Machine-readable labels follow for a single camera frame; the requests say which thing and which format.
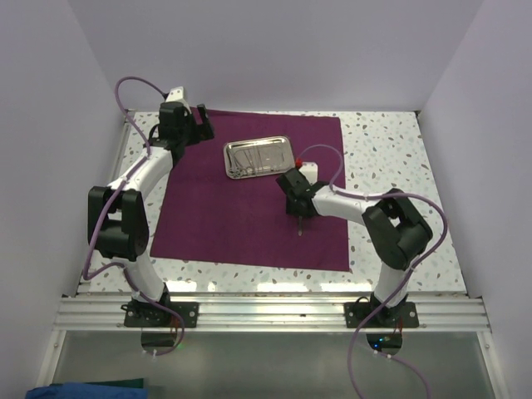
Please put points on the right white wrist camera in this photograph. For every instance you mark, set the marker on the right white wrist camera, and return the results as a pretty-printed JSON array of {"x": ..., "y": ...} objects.
[{"x": 308, "y": 169}]

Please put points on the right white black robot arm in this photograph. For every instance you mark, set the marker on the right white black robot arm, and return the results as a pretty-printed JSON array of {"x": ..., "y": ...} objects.
[{"x": 398, "y": 232}]

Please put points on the purple surgical cloth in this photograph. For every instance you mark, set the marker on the purple surgical cloth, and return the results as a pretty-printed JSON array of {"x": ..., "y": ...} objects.
[{"x": 206, "y": 216}]

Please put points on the steel instrument tray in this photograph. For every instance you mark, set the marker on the steel instrument tray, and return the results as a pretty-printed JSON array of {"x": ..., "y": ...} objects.
[{"x": 267, "y": 156}]

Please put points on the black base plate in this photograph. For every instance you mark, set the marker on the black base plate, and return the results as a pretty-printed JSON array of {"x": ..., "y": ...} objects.
[
  {"x": 144, "y": 315},
  {"x": 401, "y": 316}
]

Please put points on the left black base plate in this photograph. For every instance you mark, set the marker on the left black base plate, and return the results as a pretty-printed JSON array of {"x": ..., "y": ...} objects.
[{"x": 144, "y": 315}]

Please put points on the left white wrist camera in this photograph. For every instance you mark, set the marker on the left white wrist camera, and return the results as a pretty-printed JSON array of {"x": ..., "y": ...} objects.
[{"x": 175, "y": 94}]

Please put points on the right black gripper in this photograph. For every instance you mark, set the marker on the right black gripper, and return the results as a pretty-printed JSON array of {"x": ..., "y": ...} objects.
[{"x": 290, "y": 209}]

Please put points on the blue cloth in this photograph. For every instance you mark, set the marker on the blue cloth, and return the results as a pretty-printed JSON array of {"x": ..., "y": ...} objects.
[{"x": 86, "y": 391}]

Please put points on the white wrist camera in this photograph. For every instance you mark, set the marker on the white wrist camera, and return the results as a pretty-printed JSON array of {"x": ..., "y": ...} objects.
[
  {"x": 175, "y": 94},
  {"x": 308, "y": 169}
]

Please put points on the aluminium front rail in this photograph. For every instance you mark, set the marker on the aluminium front rail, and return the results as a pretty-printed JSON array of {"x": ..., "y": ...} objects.
[{"x": 275, "y": 313}]

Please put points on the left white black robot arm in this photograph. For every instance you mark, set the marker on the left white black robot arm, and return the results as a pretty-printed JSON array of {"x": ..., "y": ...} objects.
[{"x": 118, "y": 230}]

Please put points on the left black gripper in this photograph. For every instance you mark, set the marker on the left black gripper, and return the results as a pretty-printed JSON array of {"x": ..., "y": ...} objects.
[{"x": 204, "y": 130}]

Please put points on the aluminium rail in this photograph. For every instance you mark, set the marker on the aluminium rail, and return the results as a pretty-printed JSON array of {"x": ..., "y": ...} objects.
[
  {"x": 275, "y": 313},
  {"x": 116, "y": 166}
]

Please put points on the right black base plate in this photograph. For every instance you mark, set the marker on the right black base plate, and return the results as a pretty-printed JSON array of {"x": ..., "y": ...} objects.
[{"x": 401, "y": 316}]

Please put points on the aluminium left side rail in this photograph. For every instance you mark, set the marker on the aluminium left side rail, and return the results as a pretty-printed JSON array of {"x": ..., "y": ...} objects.
[{"x": 116, "y": 166}]

